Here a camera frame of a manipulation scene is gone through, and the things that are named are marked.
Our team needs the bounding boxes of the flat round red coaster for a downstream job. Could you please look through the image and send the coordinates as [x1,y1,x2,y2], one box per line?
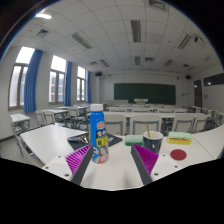
[169,148,188,161]

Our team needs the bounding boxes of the dark door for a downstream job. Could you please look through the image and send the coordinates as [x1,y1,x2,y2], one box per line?
[193,79,203,108]

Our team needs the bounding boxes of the group of desks and chairs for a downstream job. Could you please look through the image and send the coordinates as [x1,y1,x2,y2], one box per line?
[9,103,224,136]

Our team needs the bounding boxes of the dark blue mug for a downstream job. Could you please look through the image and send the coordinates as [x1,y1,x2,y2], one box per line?
[142,130,164,155]

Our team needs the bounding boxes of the tall window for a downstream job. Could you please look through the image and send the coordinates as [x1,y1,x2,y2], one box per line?
[8,46,36,110]
[48,55,67,104]
[76,65,87,102]

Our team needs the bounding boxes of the blue curtain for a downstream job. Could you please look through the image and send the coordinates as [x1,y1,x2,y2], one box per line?
[86,70,93,104]
[23,49,44,114]
[64,60,73,107]

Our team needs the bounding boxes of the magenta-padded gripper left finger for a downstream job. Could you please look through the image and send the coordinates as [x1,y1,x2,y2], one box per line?
[41,143,95,186]

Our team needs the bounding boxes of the white lectern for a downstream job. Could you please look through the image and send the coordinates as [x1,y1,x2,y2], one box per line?
[133,97,149,104]

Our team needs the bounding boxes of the blue drink bottle white cap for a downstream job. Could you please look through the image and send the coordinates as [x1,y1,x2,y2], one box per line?
[89,103,110,164]

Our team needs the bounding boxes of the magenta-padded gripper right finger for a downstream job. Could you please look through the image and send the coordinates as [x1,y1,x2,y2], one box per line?
[130,143,184,186]

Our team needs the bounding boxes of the ceiling projector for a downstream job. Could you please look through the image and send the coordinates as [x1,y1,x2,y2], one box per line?
[194,35,206,46]

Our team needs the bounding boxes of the group of ceiling lights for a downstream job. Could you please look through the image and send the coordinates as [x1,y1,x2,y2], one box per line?
[33,0,214,68]

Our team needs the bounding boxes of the dark high wall window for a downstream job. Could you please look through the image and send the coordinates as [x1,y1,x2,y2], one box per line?
[203,73,224,87]

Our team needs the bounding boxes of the green chalkboard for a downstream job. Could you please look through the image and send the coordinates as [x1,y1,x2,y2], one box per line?
[113,82,177,106]

